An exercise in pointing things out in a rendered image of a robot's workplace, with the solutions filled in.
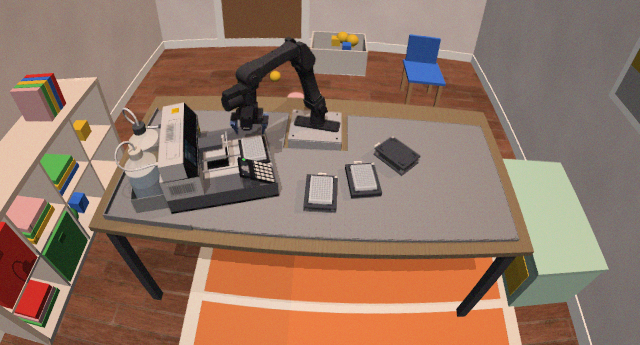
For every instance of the white bottle with black cap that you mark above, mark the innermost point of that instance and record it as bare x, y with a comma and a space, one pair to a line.
148, 139

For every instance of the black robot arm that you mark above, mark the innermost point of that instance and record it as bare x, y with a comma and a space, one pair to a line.
251, 73

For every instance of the white plastic bottle with blue liquid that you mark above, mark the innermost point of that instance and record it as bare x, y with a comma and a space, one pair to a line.
145, 182

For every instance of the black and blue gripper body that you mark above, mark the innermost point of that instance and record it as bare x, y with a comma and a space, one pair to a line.
260, 119

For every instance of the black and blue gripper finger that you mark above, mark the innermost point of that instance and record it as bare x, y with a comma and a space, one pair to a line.
264, 125
233, 124

